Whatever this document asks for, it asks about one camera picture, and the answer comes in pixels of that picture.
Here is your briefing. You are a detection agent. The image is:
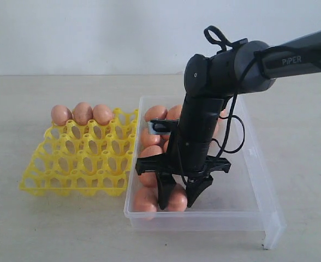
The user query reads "brown egg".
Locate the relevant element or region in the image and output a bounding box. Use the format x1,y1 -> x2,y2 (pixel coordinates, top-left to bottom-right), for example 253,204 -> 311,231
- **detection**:
163,140 -> 169,153
139,145 -> 163,158
220,109 -> 228,118
73,102 -> 93,126
167,183 -> 187,212
144,105 -> 168,122
92,104 -> 114,126
166,104 -> 182,120
51,105 -> 73,126
133,187 -> 158,221
141,128 -> 161,147
212,118 -> 221,138
138,172 -> 157,188

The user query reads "yellow plastic egg tray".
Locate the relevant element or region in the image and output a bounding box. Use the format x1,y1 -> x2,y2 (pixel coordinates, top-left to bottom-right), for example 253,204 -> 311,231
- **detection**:
19,108 -> 138,197

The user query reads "clear plastic container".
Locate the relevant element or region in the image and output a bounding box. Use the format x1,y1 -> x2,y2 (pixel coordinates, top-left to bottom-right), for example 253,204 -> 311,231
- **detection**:
124,97 -> 286,249

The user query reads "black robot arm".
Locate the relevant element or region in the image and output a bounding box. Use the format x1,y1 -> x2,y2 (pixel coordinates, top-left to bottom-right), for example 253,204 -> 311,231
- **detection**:
135,26 -> 321,209

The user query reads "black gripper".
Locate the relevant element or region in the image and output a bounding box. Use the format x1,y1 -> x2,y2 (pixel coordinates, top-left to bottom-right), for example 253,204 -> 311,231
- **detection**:
135,130 -> 232,211

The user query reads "black cable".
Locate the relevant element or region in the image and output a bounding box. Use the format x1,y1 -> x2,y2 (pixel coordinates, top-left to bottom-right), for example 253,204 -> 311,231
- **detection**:
203,25 -> 321,159

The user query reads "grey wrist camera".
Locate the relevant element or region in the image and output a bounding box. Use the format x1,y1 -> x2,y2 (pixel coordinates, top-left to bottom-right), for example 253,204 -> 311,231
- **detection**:
147,119 -> 179,135

